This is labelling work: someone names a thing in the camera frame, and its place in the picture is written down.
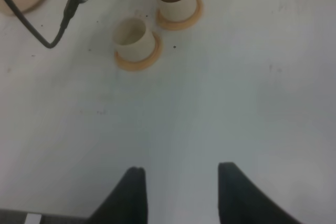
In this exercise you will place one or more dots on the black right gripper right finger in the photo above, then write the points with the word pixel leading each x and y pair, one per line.
pixel 240 201

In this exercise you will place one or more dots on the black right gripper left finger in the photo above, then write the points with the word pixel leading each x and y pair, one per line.
pixel 127 203

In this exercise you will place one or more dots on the near orange coaster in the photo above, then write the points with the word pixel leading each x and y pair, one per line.
pixel 144 63

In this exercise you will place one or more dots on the near white teacup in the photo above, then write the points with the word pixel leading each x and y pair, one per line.
pixel 133 39

